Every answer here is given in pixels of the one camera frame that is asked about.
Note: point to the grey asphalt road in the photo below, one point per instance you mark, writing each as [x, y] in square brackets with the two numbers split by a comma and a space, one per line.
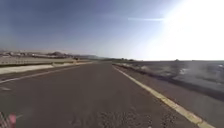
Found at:
[90, 96]

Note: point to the yellow painted edge line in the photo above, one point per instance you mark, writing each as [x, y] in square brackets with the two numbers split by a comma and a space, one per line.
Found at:
[156, 94]

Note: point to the distant hills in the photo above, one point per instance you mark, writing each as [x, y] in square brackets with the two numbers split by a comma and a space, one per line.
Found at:
[56, 54]

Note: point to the pale dirt ground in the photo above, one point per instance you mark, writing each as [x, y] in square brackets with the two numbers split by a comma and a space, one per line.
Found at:
[30, 61]

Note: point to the pale concrete barrier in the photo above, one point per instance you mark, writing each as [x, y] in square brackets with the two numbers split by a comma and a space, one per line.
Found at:
[23, 68]

